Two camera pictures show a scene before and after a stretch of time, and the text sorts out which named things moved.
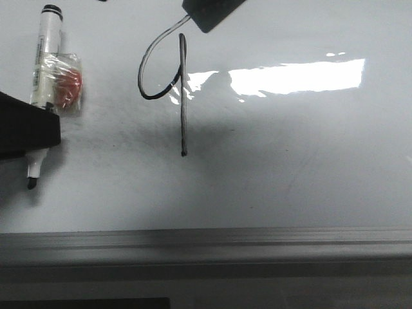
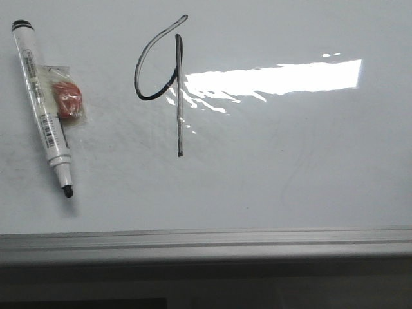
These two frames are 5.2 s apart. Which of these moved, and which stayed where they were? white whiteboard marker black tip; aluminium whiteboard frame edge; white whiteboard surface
Moved: white whiteboard marker black tip
Stayed: aluminium whiteboard frame edge; white whiteboard surface
